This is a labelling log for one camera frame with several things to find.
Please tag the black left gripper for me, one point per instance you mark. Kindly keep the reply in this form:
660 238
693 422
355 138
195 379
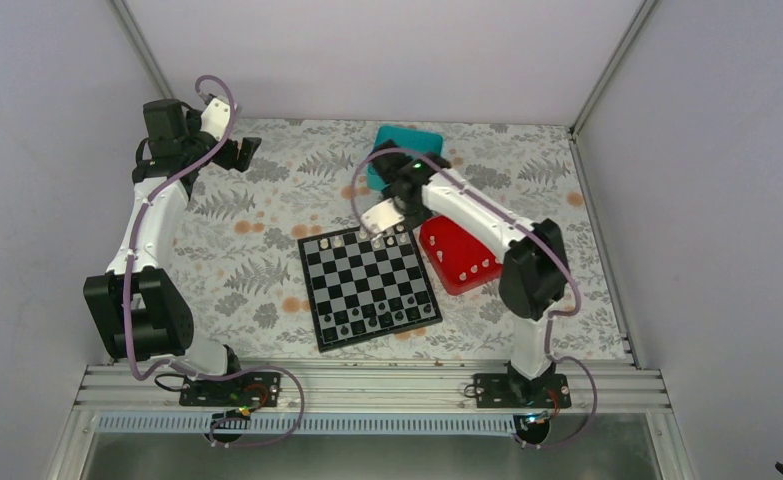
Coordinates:
227 161

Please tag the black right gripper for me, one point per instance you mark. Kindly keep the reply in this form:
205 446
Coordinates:
424 212

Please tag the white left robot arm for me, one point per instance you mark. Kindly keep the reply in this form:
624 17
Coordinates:
135 300

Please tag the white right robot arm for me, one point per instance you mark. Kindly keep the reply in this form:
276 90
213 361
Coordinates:
535 272

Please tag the teal square box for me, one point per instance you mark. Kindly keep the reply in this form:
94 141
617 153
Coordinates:
405 137

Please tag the floral table mat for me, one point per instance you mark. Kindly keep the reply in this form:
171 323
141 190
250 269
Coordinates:
235 257

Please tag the red piece tray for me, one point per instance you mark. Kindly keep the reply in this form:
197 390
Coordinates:
460 261

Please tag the black white chessboard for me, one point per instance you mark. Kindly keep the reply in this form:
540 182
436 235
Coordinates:
350 281

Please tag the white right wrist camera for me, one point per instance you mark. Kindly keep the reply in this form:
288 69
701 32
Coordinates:
381 217

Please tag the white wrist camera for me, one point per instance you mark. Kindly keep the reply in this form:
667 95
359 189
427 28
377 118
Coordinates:
216 116
381 217

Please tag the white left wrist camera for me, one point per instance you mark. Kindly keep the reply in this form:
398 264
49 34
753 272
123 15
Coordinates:
216 116

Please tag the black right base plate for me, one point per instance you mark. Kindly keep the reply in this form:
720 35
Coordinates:
513 391

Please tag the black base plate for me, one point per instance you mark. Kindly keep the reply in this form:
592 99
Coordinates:
513 391
250 391

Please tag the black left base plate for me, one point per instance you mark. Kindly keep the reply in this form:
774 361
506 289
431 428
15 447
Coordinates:
250 391

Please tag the aluminium rail frame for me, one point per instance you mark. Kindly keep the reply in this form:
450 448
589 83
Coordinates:
338 386

